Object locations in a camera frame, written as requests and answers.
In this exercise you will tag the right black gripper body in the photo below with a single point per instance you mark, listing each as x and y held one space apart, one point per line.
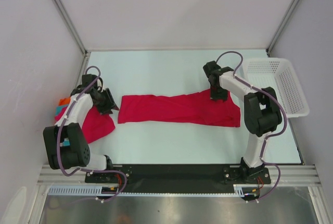
219 93

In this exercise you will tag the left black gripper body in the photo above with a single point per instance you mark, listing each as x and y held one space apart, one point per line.
104 103

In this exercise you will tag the red t shirt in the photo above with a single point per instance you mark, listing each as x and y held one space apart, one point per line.
97 126
195 108

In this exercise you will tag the white perforated plastic basket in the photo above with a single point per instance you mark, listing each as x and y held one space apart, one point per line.
279 74

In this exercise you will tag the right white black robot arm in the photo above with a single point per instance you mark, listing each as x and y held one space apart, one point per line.
262 114

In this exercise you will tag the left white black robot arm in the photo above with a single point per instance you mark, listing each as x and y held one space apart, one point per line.
65 144

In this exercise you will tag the folded red t shirt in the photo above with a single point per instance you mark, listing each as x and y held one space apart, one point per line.
97 126

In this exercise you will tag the orange t shirt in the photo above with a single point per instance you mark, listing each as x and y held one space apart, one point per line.
64 101

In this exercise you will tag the teal t shirt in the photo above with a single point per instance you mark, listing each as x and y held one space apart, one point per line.
59 109

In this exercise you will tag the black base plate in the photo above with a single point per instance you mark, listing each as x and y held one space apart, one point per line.
182 178

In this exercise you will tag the left slotted cable duct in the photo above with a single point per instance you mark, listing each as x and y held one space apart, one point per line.
72 190

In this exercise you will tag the slotted cable duct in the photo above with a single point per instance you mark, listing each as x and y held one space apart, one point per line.
72 190
247 190

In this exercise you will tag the right slotted cable duct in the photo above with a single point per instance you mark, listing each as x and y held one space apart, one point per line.
247 190

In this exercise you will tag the aluminium frame rail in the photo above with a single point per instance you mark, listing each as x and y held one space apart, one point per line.
298 175

